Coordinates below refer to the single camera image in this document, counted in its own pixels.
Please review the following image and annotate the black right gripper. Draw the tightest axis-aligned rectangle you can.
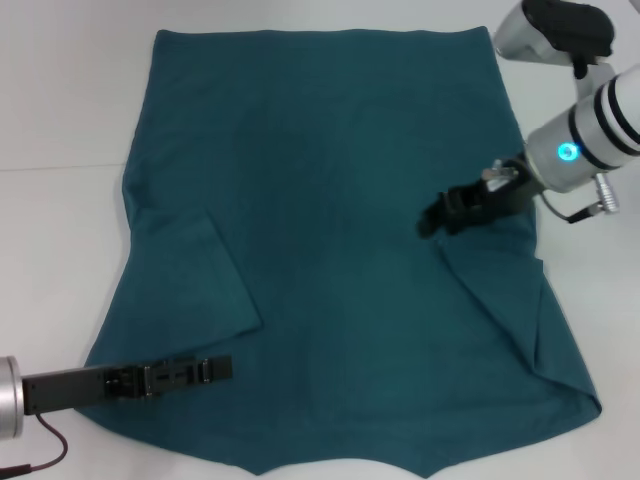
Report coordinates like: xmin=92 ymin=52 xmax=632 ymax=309
xmin=416 ymin=154 xmax=545 ymax=237

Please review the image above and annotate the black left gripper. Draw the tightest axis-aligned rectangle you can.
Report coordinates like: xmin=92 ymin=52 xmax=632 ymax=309
xmin=21 ymin=353 xmax=234 ymax=417

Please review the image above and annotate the teal blue shirt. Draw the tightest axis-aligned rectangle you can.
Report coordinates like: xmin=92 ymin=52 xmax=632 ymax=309
xmin=82 ymin=27 xmax=601 ymax=451

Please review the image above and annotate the clear network plug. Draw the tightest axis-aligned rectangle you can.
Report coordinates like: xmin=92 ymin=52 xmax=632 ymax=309
xmin=481 ymin=159 xmax=519 ymax=192

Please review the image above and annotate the silver cable connector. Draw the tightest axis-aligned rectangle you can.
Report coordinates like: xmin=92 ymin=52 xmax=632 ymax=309
xmin=593 ymin=171 xmax=622 ymax=216

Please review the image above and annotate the dark red thin cable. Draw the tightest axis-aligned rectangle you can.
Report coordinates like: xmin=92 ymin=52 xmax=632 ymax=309
xmin=0 ymin=413 xmax=70 ymax=461

